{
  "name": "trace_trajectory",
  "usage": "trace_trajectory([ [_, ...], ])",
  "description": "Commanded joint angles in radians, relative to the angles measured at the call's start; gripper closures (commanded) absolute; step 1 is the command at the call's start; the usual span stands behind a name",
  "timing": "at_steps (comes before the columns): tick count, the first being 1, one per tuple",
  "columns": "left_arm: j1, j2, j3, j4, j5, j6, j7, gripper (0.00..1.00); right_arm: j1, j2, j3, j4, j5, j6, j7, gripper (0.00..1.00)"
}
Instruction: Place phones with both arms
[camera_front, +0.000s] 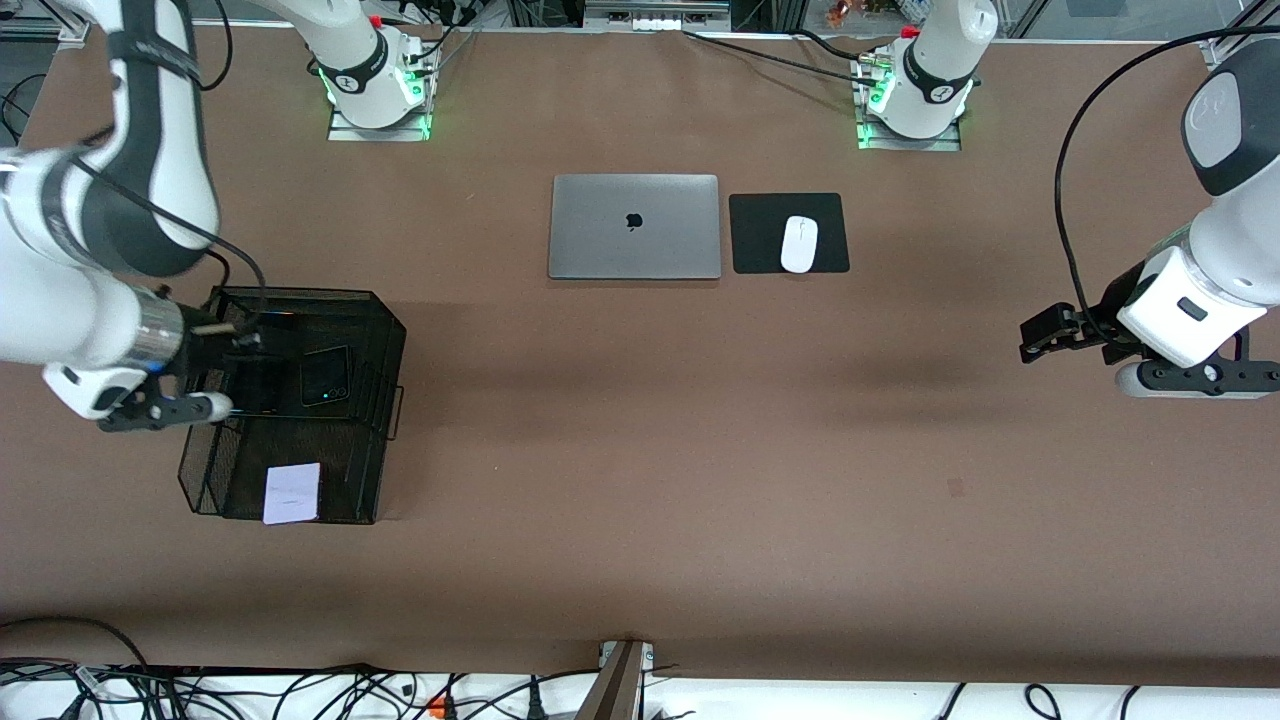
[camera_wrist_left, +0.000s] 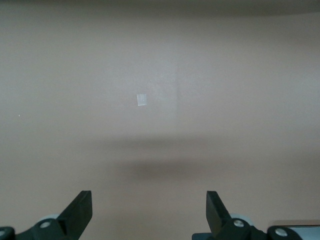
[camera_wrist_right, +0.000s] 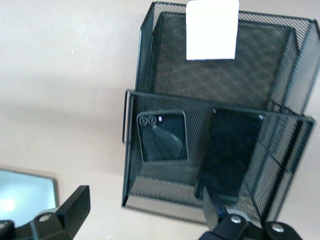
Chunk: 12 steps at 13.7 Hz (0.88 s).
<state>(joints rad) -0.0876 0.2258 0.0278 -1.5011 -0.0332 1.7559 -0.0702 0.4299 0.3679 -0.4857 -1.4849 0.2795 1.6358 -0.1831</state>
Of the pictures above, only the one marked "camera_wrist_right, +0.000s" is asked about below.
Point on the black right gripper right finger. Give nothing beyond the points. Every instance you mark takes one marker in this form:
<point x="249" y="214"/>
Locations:
<point x="237" y="227"/>

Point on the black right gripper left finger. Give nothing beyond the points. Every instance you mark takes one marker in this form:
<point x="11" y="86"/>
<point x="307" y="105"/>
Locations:
<point x="50" y="225"/>

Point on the large black phone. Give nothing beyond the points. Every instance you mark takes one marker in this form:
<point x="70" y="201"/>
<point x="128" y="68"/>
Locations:
<point x="230" y="155"/>

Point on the small black flip phone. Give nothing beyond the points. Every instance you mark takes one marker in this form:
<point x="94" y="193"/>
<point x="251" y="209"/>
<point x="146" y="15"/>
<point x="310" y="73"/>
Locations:
<point x="162" y="140"/>

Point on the white phone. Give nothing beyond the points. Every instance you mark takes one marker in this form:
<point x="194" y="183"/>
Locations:
<point x="212" y="30"/>

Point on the silver closed laptop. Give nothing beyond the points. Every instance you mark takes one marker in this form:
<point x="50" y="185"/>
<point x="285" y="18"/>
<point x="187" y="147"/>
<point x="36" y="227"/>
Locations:
<point x="22" y="192"/>

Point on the black mesh desk organizer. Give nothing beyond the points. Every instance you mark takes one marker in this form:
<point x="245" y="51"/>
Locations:
<point x="225" y="75"/>

